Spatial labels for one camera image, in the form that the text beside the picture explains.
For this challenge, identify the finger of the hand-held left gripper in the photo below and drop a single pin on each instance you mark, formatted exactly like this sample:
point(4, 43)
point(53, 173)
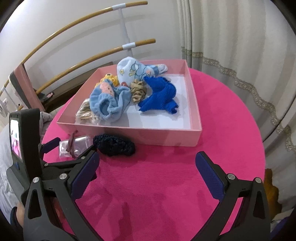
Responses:
point(60, 165)
point(52, 143)

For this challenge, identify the black knit scrunchie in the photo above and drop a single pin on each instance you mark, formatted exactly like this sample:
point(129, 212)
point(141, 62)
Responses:
point(115, 144)

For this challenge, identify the blue knit cloth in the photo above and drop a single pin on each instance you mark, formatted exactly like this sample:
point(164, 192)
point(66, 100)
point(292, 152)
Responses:
point(161, 97)

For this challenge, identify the cream curtain with lace trim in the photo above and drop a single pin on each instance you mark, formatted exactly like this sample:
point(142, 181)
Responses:
point(231, 34)

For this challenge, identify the pink round tablecloth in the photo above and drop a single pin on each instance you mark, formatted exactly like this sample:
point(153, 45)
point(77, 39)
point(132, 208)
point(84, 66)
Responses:
point(161, 185)

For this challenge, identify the white barre end post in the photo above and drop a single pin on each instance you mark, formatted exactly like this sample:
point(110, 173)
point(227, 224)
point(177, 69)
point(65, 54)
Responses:
point(4, 102)

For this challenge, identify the person's left forearm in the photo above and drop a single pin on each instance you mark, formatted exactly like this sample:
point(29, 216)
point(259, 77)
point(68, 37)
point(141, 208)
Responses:
point(19, 213)

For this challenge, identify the beige scrunchie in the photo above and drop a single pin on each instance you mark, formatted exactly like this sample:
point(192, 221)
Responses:
point(138, 90)

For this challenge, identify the yellow crochet toy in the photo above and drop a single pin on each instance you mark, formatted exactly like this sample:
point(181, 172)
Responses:
point(111, 78)

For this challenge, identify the yellow cloth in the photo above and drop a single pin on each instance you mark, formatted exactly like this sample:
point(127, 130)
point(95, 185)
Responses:
point(271, 192)

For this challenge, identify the short wooden barre rail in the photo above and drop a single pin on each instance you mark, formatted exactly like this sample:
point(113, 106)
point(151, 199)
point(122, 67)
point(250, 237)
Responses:
point(145, 42)

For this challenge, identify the clear plastic packet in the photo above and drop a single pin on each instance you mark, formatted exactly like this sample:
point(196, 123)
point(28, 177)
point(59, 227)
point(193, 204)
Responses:
point(81, 143)

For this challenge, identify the light blue sock pink face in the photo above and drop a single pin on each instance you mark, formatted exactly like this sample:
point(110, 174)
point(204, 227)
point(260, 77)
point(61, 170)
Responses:
point(115, 104)

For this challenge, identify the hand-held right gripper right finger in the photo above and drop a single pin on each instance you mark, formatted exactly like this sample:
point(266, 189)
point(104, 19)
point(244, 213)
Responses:
point(210, 176)

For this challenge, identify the dark wooden bench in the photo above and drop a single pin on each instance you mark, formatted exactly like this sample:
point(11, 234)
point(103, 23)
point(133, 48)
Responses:
point(69, 85)

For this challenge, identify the pink cardboard box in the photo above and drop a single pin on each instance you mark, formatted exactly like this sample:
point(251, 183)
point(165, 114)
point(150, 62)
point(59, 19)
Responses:
point(138, 136)

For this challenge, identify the grey white clothing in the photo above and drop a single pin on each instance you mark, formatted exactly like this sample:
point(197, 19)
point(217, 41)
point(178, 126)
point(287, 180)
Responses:
point(46, 120)

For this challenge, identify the long wooden barre rail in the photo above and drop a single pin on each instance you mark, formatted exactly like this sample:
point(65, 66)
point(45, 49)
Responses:
point(136, 4)

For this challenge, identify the pink and grey hanging cloth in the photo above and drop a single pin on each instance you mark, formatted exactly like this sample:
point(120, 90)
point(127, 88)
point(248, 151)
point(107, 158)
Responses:
point(25, 85)

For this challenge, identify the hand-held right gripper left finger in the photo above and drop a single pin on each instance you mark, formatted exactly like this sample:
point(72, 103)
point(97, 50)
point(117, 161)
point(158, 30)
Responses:
point(84, 176)

